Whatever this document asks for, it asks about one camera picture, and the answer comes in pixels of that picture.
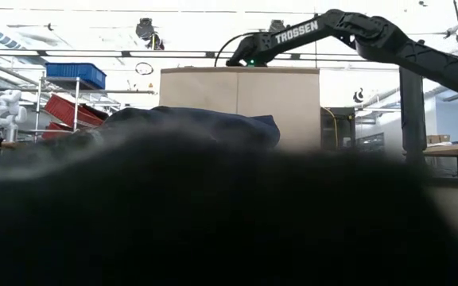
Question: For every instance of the navy underwear white lettering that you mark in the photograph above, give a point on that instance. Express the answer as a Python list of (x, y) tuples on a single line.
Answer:
[(213, 127)]

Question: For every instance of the metal shelf rack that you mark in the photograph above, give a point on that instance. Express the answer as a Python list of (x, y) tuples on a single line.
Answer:
[(76, 103)]

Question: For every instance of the black vertical post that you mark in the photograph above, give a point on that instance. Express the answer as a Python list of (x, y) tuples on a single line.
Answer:
[(412, 119)]

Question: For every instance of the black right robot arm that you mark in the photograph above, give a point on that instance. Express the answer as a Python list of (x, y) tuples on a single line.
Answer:
[(412, 51)]

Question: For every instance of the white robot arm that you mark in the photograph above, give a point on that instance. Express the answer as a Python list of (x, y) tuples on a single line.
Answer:
[(8, 111)]

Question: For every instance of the red plastic bin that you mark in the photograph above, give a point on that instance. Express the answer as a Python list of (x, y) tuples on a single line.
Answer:
[(66, 111), (56, 129)]

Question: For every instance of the cardboard box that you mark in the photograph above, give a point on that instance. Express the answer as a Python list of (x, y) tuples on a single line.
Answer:
[(437, 139)]

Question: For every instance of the blue plastic bin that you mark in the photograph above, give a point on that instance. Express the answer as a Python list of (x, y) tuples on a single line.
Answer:
[(74, 71)]

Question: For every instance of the beige fabric storage box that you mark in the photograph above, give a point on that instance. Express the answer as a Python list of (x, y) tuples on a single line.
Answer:
[(237, 107)]

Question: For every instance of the black striped sock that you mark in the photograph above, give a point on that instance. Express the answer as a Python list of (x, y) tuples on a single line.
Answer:
[(213, 222)]

